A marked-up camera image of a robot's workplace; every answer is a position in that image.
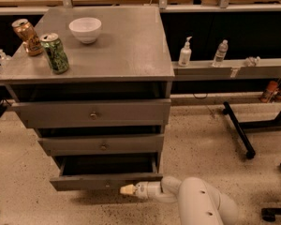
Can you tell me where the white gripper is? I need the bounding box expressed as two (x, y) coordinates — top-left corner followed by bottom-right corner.
(120, 182), (162, 199)

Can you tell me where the grey bottom drawer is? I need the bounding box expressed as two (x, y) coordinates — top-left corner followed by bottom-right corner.
(50, 153), (162, 191)

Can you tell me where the grey drawer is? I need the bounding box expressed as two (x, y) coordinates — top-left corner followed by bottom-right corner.
(12, 99), (170, 128)
(38, 134), (164, 157)
(50, 153), (162, 191)

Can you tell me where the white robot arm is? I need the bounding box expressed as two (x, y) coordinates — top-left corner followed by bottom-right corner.
(120, 176), (238, 225)

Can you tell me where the grey middle drawer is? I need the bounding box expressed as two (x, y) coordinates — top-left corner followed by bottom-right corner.
(38, 134), (164, 157)

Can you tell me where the grey top drawer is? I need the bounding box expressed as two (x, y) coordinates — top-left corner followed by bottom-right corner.
(12, 99), (170, 128)

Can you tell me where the grey wooden drawer cabinet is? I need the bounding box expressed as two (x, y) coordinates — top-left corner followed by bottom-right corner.
(0, 6), (176, 175)

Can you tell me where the black chair base leg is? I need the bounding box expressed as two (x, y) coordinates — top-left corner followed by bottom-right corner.
(261, 207), (281, 222)

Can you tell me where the white pump lotion bottle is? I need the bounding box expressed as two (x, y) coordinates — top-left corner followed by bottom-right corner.
(178, 37), (192, 67)

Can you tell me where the green drink can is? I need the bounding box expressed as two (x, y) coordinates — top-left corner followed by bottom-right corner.
(40, 33), (69, 74)

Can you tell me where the white ceramic bowl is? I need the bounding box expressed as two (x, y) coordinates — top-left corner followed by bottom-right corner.
(68, 17), (102, 44)

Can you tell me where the clear plastic water bottle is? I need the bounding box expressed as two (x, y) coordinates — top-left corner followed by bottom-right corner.
(213, 39), (229, 68)

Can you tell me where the black wheeled stand base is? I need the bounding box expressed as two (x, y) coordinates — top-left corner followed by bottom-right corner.
(223, 101), (281, 159)

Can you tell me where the crumpled plastic wrapper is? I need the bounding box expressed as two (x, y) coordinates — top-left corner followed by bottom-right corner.
(244, 56), (260, 67)

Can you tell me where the clear pump sanitizer bottle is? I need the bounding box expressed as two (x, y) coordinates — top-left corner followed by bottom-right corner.
(0, 49), (11, 67)

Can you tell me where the orange drink can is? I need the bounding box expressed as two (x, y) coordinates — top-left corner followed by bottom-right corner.
(12, 19), (43, 56)

